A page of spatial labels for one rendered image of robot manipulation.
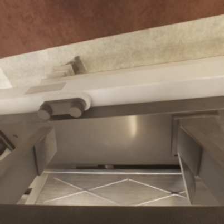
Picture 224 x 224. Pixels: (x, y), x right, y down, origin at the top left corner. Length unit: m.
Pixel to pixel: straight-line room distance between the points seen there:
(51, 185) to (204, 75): 0.44
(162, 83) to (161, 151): 0.16
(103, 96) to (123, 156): 0.16
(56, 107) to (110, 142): 0.14
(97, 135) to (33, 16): 1.06
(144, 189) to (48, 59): 1.16
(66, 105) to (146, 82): 0.17
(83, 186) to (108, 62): 0.94
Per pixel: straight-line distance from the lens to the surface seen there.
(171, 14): 1.14
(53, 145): 0.17
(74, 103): 0.33
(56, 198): 0.47
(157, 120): 0.33
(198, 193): 0.26
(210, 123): 0.31
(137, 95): 0.34
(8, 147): 0.52
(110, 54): 1.20
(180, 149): 0.17
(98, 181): 0.45
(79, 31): 1.20
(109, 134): 0.36
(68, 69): 1.07
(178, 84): 0.33
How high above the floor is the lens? 1.12
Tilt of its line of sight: 50 degrees down
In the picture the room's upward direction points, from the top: 168 degrees counter-clockwise
